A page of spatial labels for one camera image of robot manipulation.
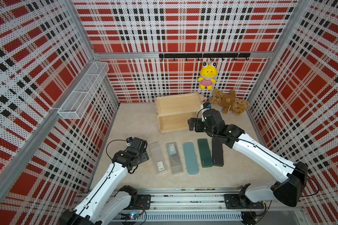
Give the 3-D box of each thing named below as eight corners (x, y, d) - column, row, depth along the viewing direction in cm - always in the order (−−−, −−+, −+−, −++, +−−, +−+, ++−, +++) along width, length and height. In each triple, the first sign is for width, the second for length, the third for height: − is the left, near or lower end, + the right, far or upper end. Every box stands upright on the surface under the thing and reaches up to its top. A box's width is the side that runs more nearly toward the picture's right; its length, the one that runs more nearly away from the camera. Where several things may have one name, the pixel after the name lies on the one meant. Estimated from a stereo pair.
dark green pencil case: (202, 167, 88) (203, 166, 86) (196, 141, 100) (197, 139, 98) (213, 166, 88) (214, 165, 86) (206, 140, 101) (207, 138, 98)
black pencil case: (212, 165, 89) (213, 163, 86) (211, 139, 101) (212, 137, 98) (223, 166, 88) (224, 164, 86) (220, 140, 100) (221, 138, 98)
